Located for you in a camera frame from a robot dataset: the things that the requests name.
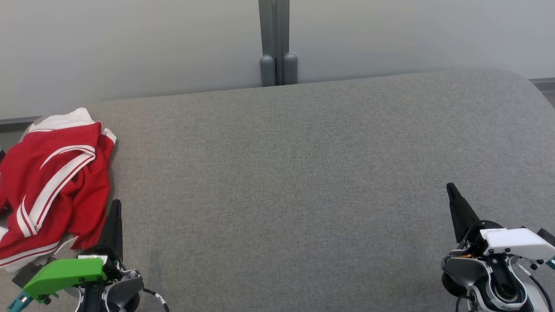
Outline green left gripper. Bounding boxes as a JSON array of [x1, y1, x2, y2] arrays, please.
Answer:
[[22, 199, 125, 304]]

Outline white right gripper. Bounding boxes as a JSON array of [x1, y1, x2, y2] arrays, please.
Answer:
[[447, 182, 555, 262]]

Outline red and white garment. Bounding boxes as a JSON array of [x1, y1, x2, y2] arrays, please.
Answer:
[[0, 107, 118, 273]]

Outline grey fabric sofa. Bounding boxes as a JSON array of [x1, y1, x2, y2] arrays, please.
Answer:
[[0, 69, 555, 312]]

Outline black white-banded arm cable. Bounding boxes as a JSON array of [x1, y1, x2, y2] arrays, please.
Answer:
[[142, 288, 170, 312]]

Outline left camera cable teal plug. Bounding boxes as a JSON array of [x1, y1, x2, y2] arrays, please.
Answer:
[[6, 291, 34, 312]]

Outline grey partition post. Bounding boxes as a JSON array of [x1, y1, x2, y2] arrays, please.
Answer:
[[259, 0, 299, 87]]

